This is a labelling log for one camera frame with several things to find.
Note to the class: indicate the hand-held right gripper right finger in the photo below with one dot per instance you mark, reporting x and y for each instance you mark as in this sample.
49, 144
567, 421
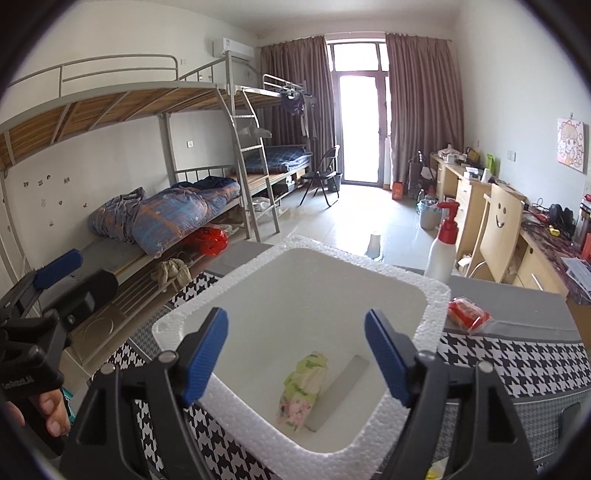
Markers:
387, 357

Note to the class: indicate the blue plaid quilt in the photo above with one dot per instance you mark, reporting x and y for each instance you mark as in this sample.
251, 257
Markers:
161, 212

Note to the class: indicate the green packet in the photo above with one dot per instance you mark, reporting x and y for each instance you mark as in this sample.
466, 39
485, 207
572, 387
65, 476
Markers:
490, 161

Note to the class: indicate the red snack packet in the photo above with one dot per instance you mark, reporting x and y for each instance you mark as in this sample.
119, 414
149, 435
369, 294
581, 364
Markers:
467, 314

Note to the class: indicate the folded dark blue quilt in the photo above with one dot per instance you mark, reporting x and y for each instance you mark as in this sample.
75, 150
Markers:
277, 157

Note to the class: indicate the person's left hand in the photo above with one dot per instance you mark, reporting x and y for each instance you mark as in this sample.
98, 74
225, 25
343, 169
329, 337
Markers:
48, 410

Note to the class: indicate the red plastic bag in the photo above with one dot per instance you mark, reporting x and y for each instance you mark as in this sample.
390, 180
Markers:
207, 241

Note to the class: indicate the hanging dark clothes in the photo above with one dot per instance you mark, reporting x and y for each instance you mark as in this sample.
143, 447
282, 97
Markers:
293, 104

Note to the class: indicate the teal packet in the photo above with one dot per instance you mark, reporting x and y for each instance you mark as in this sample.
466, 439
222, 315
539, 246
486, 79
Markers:
70, 408

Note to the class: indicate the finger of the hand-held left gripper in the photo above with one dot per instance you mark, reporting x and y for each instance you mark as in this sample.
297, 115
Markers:
92, 290
57, 268

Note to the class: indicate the grey metal bunk bed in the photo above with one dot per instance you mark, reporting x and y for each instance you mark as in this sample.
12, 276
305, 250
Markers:
272, 94
138, 99

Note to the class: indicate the orange box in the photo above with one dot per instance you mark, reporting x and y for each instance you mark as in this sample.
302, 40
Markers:
398, 190

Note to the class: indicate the brown curtain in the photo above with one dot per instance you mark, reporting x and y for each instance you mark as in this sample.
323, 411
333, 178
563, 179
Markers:
295, 87
425, 106

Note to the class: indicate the white cup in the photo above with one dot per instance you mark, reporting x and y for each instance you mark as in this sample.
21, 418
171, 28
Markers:
374, 244

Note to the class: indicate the white foam box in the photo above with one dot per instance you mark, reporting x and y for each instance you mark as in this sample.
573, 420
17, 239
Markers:
323, 277

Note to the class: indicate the glass balcony door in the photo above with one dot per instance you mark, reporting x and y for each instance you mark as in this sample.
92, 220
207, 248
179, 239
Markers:
360, 120

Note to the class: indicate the white lotion pump bottle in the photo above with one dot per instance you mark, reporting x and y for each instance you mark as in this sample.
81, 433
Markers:
438, 258

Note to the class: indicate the floral tissue pack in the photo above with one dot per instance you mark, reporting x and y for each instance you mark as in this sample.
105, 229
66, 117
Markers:
302, 387

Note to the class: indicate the black headphones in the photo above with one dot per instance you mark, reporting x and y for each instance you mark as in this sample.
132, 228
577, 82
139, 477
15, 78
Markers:
561, 214

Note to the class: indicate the wooden desk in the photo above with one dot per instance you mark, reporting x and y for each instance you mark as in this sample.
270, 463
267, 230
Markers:
538, 267

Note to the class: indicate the white papers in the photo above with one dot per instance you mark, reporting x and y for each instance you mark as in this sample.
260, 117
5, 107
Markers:
577, 274

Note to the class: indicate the white air conditioner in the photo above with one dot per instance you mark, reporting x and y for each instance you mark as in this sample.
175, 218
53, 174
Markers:
233, 47

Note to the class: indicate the black folding chair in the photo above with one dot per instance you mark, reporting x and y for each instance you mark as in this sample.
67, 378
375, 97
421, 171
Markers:
325, 173

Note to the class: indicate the wooden smiley chair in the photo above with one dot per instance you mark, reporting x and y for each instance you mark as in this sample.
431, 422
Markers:
501, 226

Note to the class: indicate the grey bucket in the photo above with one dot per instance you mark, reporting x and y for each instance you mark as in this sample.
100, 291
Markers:
429, 214

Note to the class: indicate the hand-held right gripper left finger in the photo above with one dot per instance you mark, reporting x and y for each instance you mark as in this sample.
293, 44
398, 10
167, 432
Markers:
207, 357

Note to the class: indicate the pink wall poster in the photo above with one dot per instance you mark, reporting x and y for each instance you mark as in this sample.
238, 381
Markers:
572, 145

